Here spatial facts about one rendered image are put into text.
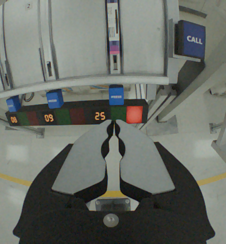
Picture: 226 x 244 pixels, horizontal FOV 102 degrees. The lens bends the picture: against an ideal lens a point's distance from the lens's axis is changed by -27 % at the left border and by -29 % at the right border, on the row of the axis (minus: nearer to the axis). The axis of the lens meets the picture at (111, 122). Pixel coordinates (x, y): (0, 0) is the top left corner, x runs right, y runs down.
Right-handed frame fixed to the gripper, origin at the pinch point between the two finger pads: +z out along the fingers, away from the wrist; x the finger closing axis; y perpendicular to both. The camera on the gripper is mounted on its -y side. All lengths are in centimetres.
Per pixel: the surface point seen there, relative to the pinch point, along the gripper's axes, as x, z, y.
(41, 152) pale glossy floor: -59, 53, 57
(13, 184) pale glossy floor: -94, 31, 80
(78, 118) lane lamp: -7.2, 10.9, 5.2
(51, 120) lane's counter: -13.3, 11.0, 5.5
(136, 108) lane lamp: 3.9, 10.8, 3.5
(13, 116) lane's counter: -24.6, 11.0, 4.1
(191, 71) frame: 14.3, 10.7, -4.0
